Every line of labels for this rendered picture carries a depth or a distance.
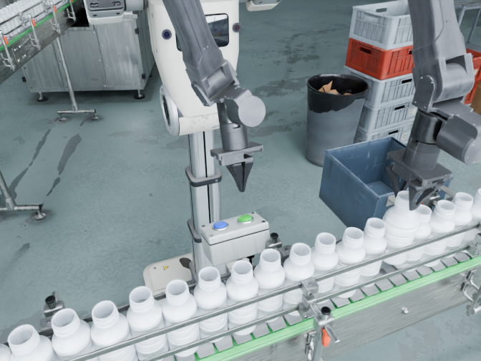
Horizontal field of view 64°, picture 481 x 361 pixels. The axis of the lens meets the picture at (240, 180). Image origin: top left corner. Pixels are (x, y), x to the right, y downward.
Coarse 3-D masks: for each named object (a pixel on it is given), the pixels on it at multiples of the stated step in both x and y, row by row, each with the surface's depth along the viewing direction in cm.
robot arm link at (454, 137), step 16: (432, 80) 60; (416, 96) 64; (432, 96) 61; (464, 96) 64; (448, 112) 61; (464, 112) 61; (448, 128) 61; (464, 128) 59; (480, 128) 57; (448, 144) 61; (464, 144) 59; (480, 144) 59; (464, 160) 60
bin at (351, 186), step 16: (352, 144) 148; (368, 144) 150; (384, 144) 154; (400, 144) 149; (336, 160) 138; (352, 160) 152; (368, 160) 156; (384, 160) 159; (336, 176) 141; (352, 176) 131; (368, 176) 161; (384, 176) 162; (320, 192) 154; (336, 192) 143; (352, 192) 133; (368, 192) 125; (384, 192) 159; (448, 192) 126; (336, 208) 145; (352, 208) 136; (368, 208) 127; (384, 208) 125; (432, 208) 136; (352, 224) 138
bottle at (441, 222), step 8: (440, 208) 82; (448, 208) 84; (432, 216) 85; (440, 216) 83; (448, 216) 82; (432, 224) 84; (440, 224) 83; (448, 224) 83; (432, 232) 84; (440, 232) 83; (448, 232) 83; (440, 240) 85; (448, 240) 86; (424, 248) 87; (432, 248) 86; (440, 248) 86; (424, 256) 88; (432, 256) 88; (424, 264) 89; (432, 264) 89
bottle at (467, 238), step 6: (480, 192) 88; (474, 198) 88; (480, 198) 86; (474, 204) 88; (480, 204) 87; (474, 210) 88; (480, 210) 87; (474, 216) 88; (480, 216) 87; (474, 222) 88; (474, 228) 89; (468, 234) 90; (474, 234) 90; (462, 240) 92; (468, 240) 91; (474, 240) 91; (462, 252) 94; (468, 252) 93
